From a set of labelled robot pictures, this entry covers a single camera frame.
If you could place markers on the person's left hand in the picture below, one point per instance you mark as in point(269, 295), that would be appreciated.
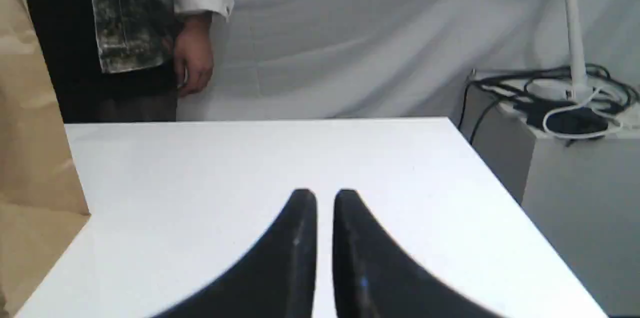
point(194, 54)

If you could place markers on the grey side cabinet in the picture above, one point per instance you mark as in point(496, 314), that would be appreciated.
point(582, 195)

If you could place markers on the brown paper bag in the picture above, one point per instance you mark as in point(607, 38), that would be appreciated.
point(43, 207)

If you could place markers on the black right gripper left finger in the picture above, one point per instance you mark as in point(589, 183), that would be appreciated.
point(276, 278)

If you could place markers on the person in white shirt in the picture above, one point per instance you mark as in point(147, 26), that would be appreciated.
point(112, 61)

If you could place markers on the white draped backdrop cloth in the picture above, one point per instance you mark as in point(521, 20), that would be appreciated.
point(310, 59)

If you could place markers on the white desk lamp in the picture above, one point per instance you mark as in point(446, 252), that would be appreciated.
point(579, 89)

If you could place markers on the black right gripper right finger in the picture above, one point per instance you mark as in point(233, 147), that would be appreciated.
point(373, 277)

